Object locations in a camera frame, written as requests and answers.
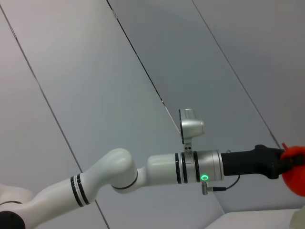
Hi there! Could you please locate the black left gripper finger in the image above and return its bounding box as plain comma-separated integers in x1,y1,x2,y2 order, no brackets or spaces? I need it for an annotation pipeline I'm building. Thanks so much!
280,154,305,173

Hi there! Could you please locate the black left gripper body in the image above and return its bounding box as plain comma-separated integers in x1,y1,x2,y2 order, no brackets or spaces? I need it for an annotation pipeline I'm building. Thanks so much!
221,144,286,180

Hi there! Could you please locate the orange fruit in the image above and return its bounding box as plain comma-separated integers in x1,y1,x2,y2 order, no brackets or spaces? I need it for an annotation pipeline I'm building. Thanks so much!
280,142,305,198

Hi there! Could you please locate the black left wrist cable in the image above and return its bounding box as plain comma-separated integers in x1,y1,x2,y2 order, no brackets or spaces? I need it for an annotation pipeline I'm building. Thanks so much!
201,175,241,196

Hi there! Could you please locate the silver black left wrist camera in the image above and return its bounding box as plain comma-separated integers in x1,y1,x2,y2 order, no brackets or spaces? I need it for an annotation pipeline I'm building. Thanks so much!
179,108,205,153

